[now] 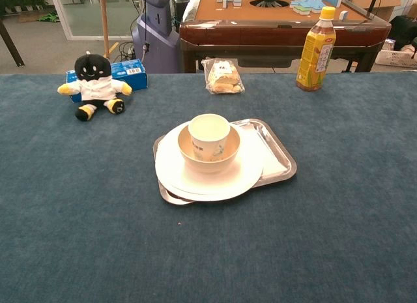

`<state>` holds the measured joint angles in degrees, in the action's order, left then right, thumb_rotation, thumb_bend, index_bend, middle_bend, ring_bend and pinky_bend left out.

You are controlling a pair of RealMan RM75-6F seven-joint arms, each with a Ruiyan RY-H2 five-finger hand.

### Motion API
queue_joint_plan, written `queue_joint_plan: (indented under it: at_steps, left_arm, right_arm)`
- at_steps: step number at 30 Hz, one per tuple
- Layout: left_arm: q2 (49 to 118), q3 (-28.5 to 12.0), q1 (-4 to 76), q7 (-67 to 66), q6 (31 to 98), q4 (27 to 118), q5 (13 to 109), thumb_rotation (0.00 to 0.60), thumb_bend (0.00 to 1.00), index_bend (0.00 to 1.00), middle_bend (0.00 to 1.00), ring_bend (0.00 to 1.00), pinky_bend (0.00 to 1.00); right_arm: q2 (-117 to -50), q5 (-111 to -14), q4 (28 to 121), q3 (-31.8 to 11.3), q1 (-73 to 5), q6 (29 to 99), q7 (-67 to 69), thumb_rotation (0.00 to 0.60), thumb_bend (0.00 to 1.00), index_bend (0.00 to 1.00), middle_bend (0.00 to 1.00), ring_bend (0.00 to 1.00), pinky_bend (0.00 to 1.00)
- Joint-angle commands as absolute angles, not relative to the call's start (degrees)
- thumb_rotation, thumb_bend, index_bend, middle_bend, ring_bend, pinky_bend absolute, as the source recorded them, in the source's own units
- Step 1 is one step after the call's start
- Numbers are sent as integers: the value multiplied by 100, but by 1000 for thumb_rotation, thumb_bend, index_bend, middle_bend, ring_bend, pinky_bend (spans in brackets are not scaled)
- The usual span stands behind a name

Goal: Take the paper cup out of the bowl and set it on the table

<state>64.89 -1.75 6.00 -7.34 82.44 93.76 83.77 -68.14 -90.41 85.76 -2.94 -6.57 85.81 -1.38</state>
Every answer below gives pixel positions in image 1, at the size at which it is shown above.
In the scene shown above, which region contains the white floral paper cup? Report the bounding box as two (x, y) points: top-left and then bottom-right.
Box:
(188, 113), (231, 163)

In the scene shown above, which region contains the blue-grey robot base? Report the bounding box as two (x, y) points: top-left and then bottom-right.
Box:
(132, 0), (180, 74)

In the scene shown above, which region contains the beige bowl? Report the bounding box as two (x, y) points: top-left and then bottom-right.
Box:
(177, 123), (241, 173)

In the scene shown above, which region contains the white round plate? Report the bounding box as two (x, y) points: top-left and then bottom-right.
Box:
(154, 120), (264, 202)

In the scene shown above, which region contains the white paper napkin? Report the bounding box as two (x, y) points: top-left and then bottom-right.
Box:
(239, 123), (288, 180)

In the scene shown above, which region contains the bagged bread snack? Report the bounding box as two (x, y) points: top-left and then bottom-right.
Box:
(201, 57), (246, 96)

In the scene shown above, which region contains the silver metal tray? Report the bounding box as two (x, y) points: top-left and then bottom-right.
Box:
(152, 118), (298, 206)

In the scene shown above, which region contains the blue cookie box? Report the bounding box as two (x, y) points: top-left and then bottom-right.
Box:
(66, 59), (149, 104)

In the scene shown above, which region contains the blue tablecloth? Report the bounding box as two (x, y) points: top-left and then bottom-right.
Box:
(0, 73), (417, 303)

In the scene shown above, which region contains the brown mahjong table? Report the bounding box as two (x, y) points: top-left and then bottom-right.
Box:
(179, 0), (392, 74)

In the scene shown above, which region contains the black plush doll white shirt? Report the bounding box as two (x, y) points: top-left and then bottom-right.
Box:
(57, 51), (133, 123)

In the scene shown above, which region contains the yellow tea bottle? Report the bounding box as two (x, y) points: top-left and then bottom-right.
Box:
(295, 6), (337, 93)

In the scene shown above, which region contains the wooden pole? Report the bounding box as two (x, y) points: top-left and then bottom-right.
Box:
(99, 0), (111, 59)

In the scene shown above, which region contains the white plastic basket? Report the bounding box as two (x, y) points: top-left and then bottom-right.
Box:
(374, 38), (417, 68)

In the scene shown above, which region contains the dark table leg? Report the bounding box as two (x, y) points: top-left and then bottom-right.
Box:
(0, 19), (25, 68)

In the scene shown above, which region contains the cardboard box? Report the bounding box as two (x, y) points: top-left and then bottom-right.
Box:
(338, 0), (405, 22)

